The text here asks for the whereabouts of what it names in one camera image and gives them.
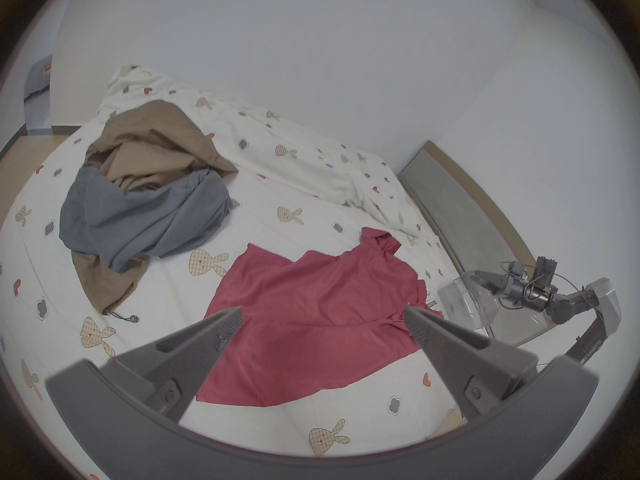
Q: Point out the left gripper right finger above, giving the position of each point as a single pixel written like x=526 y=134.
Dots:
x=460 y=363

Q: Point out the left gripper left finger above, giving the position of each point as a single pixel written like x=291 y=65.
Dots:
x=192 y=363

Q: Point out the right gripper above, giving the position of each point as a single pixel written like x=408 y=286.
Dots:
x=516 y=288

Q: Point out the red shirt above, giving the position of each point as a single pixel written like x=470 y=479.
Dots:
x=320 y=308

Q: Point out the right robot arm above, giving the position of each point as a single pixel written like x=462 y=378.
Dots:
x=607 y=303

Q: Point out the bed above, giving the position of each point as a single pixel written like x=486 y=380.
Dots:
x=150 y=308

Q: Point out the grey garment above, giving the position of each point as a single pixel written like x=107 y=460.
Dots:
x=140 y=218

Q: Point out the brown garment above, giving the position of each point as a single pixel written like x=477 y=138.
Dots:
x=150 y=138

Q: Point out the white printed quilt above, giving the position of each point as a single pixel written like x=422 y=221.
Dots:
x=280 y=143

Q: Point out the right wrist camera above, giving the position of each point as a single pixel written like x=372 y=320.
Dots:
x=516 y=268

